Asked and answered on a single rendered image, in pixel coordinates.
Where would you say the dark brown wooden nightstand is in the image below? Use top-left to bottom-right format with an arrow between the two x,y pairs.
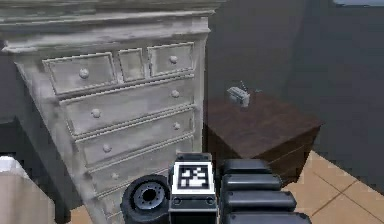
202,89 -> 326,188

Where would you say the black low furniture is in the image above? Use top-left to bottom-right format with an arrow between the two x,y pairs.
0,116 -> 83,224

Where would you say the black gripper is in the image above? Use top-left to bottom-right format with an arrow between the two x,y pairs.
120,174 -> 172,224

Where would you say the white chest of drawers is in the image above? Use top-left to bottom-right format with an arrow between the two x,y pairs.
0,0 -> 228,224

